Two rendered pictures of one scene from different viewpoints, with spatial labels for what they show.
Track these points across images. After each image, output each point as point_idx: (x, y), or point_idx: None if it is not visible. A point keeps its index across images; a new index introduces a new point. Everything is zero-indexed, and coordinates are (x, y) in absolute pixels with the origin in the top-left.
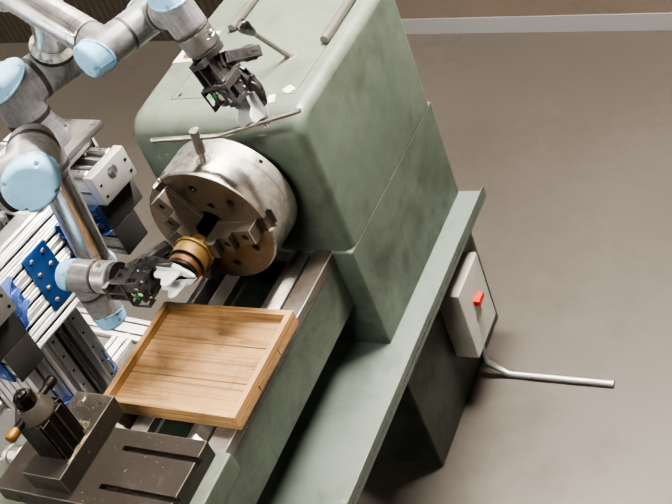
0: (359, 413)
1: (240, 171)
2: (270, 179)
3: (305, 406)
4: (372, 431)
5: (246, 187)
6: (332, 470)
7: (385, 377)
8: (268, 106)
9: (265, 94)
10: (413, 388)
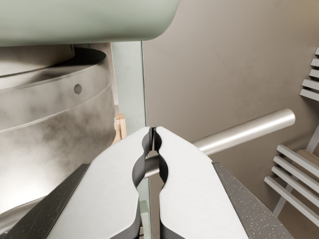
0: (126, 80)
1: (70, 142)
2: (101, 94)
3: None
4: (138, 89)
5: (94, 148)
6: (128, 114)
7: (129, 53)
8: (203, 152)
9: (248, 193)
10: None
